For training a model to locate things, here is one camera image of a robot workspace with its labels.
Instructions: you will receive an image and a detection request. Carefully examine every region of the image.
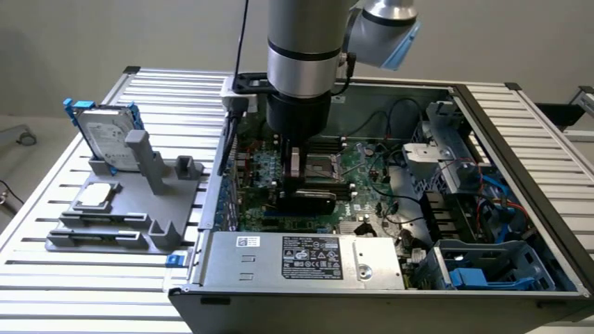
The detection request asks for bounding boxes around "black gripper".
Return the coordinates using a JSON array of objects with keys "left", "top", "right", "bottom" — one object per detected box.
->
[{"left": 265, "top": 91, "right": 333, "bottom": 206}]

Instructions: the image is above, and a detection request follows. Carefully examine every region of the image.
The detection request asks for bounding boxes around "black RAM slot bank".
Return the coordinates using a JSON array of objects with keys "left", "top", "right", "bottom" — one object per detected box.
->
[
  {"left": 305, "top": 136, "right": 345, "bottom": 153},
  {"left": 296, "top": 183, "right": 359, "bottom": 202}
]

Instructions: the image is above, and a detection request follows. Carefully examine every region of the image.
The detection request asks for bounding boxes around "metal CPU socket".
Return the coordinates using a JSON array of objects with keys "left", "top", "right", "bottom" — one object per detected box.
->
[{"left": 303, "top": 152, "right": 347, "bottom": 184}]

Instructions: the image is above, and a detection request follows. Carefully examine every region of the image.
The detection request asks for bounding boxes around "green motherboard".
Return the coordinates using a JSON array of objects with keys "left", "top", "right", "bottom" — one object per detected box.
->
[{"left": 229, "top": 114, "right": 421, "bottom": 246}]

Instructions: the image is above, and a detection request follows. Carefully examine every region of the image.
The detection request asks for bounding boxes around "metal disk bay cage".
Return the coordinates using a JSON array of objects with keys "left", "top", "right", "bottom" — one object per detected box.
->
[{"left": 400, "top": 100, "right": 494, "bottom": 196}]

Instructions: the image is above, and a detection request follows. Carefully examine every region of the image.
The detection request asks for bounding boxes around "silver chipset heat sink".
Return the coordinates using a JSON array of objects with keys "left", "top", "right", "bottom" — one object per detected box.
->
[{"left": 336, "top": 221, "right": 373, "bottom": 239}]

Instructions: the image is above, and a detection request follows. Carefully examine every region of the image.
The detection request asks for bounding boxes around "silver power supply unit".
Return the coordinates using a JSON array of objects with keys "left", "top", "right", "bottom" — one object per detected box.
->
[{"left": 197, "top": 230, "right": 407, "bottom": 292}]

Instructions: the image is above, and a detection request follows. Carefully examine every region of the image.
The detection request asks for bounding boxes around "silver hard disk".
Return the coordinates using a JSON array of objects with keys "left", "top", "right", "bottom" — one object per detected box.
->
[{"left": 74, "top": 106, "right": 136, "bottom": 172}]

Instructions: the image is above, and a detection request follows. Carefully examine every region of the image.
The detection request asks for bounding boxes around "grey parts rack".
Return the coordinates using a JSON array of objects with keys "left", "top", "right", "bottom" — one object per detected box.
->
[{"left": 44, "top": 129, "right": 205, "bottom": 257}]

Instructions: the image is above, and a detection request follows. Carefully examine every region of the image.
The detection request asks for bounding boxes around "silver CPU chip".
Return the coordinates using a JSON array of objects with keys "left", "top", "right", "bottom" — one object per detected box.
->
[{"left": 74, "top": 184, "right": 113, "bottom": 207}]

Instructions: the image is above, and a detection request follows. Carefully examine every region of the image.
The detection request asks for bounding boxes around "black open PC case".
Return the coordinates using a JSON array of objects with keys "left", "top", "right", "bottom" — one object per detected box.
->
[{"left": 165, "top": 77, "right": 594, "bottom": 334}]

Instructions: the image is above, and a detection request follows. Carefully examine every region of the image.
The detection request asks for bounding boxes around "grey and blue drive caddy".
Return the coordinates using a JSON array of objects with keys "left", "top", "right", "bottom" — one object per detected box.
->
[{"left": 429, "top": 237, "right": 559, "bottom": 292}]

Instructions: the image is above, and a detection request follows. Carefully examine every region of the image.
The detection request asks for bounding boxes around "grey caster wheel leg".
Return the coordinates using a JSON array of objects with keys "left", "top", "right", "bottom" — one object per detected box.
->
[{"left": 0, "top": 124, "right": 38, "bottom": 145}]

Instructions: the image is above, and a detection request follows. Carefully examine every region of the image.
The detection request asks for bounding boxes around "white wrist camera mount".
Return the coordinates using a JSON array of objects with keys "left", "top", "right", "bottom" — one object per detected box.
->
[{"left": 220, "top": 70, "right": 272, "bottom": 114}]

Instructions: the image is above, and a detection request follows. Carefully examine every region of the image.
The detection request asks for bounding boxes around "black camera cable bundle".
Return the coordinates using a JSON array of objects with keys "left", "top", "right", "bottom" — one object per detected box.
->
[{"left": 220, "top": 110, "right": 243, "bottom": 176}]

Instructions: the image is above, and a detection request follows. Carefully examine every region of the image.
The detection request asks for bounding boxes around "black looped wire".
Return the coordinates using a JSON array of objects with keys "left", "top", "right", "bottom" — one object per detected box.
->
[{"left": 344, "top": 98, "right": 424, "bottom": 141}]

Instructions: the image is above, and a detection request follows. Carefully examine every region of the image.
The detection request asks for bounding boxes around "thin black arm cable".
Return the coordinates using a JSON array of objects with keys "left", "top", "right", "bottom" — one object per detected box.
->
[{"left": 233, "top": 0, "right": 251, "bottom": 76}]

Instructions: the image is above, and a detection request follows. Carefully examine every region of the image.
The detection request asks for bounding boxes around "blue disk bracket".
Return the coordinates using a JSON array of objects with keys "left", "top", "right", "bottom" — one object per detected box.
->
[{"left": 61, "top": 98, "right": 142, "bottom": 175}]

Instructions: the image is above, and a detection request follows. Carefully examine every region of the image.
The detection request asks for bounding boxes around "blue SATA wire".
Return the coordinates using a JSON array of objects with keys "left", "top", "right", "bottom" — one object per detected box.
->
[{"left": 476, "top": 173, "right": 527, "bottom": 224}]

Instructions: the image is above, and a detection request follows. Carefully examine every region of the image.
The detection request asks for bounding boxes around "black floor cable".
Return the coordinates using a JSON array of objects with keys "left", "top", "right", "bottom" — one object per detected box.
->
[{"left": 0, "top": 180, "right": 25, "bottom": 211}]

